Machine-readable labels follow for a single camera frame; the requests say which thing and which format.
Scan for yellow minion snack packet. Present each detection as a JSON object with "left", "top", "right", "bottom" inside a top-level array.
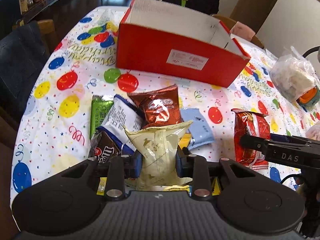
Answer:
[{"left": 178, "top": 133, "right": 192, "bottom": 149}]

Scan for wooden chair far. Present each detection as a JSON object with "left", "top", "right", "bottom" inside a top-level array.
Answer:
[{"left": 212, "top": 14, "right": 265, "bottom": 49}]

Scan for balloon pattern tablecloth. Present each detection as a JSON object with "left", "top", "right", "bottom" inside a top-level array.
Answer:
[{"left": 10, "top": 6, "right": 319, "bottom": 198}]

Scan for red snack packet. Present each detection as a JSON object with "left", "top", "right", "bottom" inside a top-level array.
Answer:
[{"left": 232, "top": 108, "right": 271, "bottom": 171}]

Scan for red cardboard box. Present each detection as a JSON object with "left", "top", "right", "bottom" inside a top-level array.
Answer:
[{"left": 116, "top": 0, "right": 251, "bottom": 87}]

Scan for dark jeans on chair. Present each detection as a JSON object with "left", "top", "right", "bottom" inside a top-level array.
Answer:
[{"left": 0, "top": 21, "right": 49, "bottom": 122}]

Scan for brown m&m's packet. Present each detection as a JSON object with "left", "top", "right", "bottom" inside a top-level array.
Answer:
[{"left": 88, "top": 131, "right": 121, "bottom": 164}]

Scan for green snack packet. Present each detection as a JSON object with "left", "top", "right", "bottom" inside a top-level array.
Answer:
[{"left": 89, "top": 95, "right": 114, "bottom": 139}]

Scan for light blue snack packet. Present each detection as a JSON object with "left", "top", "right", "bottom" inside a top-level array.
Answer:
[{"left": 180, "top": 108, "right": 214, "bottom": 150}]

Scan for pink cloth on chair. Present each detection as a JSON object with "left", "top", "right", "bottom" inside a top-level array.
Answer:
[{"left": 230, "top": 22, "right": 255, "bottom": 42}]

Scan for copper red foil snack bag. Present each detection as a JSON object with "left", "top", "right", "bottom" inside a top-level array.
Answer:
[{"left": 127, "top": 85, "right": 182, "bottom": 128}]

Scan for white blue snack packet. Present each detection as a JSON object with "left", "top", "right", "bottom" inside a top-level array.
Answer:
[{"left": 96, "top": 94, "right": 144, "bottom": 156}]

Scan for wooden chair left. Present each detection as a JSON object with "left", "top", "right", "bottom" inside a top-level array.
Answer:
[{"left": 37, "top": 20, "right": 59, "bottom": 54}]

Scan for cream star snack packet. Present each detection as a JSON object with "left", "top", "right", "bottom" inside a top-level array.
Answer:
[{"left": 124, "top": 120, "right": 193, "bottom": 191}]

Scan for wooden chair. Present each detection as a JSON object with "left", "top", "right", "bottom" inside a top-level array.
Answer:
[
  {"left": 212, "top": 14, "right": 265, "bottom": 49},
  {"left": 37, "top": 20, "right": 59, "bottom": 54}
]

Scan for clear plastic bag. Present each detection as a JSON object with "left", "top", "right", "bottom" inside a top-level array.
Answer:
[{"left": 269, "top": 46, "right": 319, "bottom": 107}]

